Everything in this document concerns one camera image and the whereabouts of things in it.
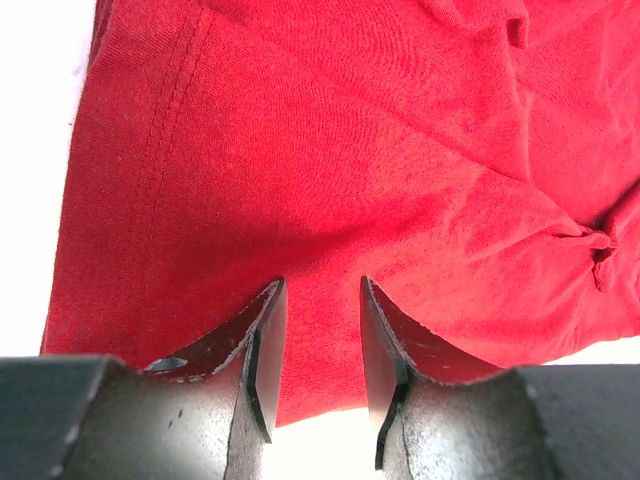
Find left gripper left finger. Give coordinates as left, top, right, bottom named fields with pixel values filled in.
left=1, top=279, right=287, bottom=479

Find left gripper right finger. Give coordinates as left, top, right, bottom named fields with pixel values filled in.
left=360, top=278, right=639, bottom=479

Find red t shirt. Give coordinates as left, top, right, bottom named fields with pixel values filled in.
left=41, top=1, right=639, bottom=424

